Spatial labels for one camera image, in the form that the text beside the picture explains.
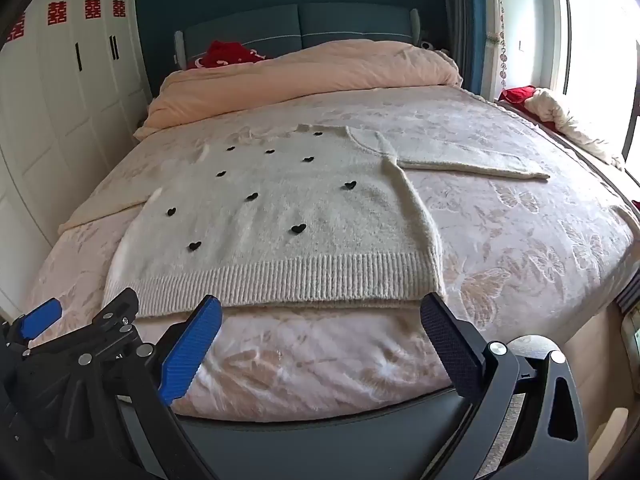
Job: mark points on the cream sweater with black hearts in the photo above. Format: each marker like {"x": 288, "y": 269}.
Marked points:
{"x": 300, "y": 240}

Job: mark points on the red cushion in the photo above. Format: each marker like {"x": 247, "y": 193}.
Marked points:
{"x": 517, "y": 96}

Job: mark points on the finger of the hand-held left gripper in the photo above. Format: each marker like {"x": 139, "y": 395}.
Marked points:
{"x": 40, "y": 317}
{"x": 117, "y": 310}

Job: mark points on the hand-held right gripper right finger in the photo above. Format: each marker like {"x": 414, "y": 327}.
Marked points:
{"x": 450, "y": 350}

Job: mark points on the teal padded headboard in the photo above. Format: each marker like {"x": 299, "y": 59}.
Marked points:
{"x": 350, "y": 22}

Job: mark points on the red paper decoration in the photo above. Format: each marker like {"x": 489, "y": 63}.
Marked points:
{"x": 15, "y": 27}
{"x": 118, "y": 8}
{"x": 92, "y": 8}
{"x": 55, "y": 13}

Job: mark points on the red pillow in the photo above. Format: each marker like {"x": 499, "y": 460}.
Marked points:
{"x": 225, "y": 52}

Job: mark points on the bed with butterfly bedspread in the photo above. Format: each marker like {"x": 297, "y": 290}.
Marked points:
{"x": 500, "y": 260}

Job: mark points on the white wardrobe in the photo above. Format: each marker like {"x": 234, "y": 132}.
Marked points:
{"x": 50, "y": 110}

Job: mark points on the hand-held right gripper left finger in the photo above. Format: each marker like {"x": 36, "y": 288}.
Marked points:
{"x": 192, "y": 355}

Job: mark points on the cream throw blanket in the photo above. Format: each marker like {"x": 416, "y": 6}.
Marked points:
{"x": 575, "y": 122}

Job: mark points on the grey and blue curtain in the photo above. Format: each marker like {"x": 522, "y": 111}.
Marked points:
{"x": 457, "y": 20}

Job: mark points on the peach duvet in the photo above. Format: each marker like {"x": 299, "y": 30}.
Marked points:
{"x": 300, "y": 75}

